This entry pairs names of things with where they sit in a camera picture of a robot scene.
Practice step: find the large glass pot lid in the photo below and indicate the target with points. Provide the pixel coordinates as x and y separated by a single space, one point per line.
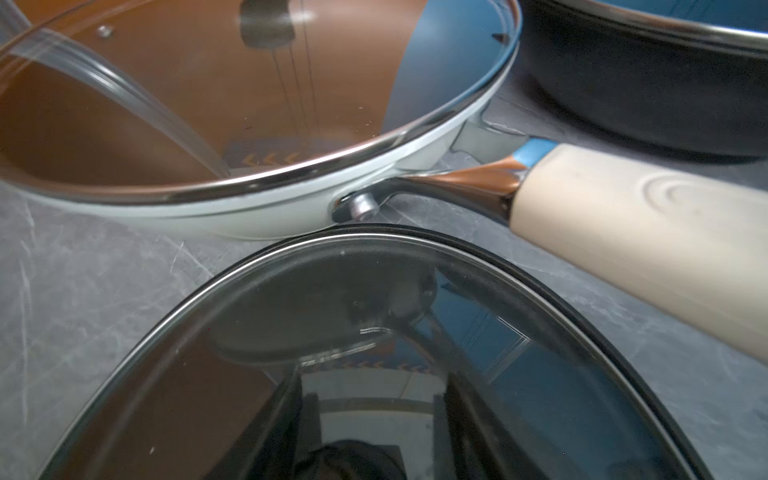
162 102

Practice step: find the brown wok cream handle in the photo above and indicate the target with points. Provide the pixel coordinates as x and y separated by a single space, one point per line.
691 246

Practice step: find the black wok black handle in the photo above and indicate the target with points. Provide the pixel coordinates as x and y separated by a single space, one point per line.
648 86

